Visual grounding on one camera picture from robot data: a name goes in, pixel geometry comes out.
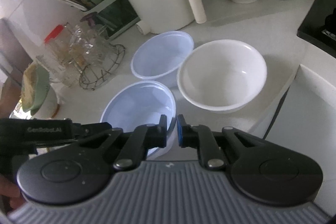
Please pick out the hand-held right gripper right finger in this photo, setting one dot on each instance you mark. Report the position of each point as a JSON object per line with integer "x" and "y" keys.
{"x": 180, "y": 134}

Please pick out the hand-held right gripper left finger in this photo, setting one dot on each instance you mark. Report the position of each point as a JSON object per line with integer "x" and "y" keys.
{"x": 163, "y": 134}

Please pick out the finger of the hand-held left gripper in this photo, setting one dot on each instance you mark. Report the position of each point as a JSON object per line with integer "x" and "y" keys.
{"x": 89, "y": 130}

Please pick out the pale blue bowl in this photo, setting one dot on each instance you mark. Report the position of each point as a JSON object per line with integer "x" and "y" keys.
{"x": 162, "y": 56}
{"x": 136, "y": 108}

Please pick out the plain white bowl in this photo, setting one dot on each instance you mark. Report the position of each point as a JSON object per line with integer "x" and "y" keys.
{"x": 221, "y": 77}

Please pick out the person's left hand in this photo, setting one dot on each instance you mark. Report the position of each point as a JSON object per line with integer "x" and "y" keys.
{"x": 10, "y": 192}

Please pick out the white bowl with brown foot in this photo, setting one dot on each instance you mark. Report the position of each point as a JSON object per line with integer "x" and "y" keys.
{"x": 50, "y": 106}

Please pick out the dried noodles bundle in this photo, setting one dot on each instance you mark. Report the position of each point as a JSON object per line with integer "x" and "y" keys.
{"x": 29, "y": 82}

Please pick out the clear glass cup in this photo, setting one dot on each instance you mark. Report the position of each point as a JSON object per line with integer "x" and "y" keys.
{"x": 97, "y": 43}
{"x": 64, "y": 69}

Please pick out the clear jar with red lid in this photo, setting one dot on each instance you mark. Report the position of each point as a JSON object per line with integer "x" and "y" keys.
{"x": 53, "y": 34}

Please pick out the green and white chopstick holder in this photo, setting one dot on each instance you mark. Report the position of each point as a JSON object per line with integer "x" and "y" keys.
{"x": 118, "y": 16}

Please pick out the black gas stove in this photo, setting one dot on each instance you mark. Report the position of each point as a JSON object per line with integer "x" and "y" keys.
{"x": 317, "y": 29}

